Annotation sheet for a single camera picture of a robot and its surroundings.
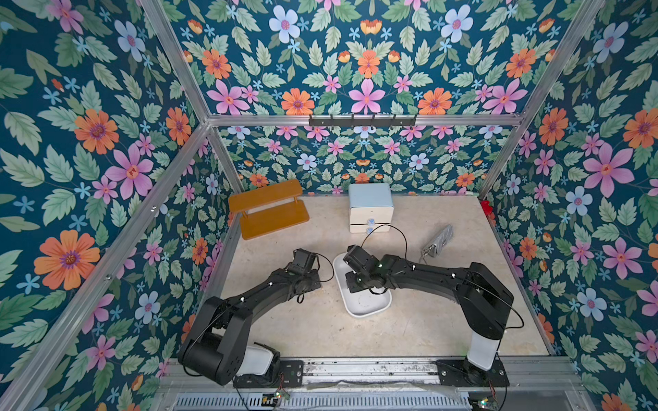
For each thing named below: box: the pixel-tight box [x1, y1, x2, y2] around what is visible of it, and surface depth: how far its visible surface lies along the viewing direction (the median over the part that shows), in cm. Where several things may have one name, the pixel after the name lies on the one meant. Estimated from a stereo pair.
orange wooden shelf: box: [227, 178, 311, 241], surface depth 114 cm
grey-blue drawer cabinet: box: [348, 183, 395, 233], surface depth 100 cm
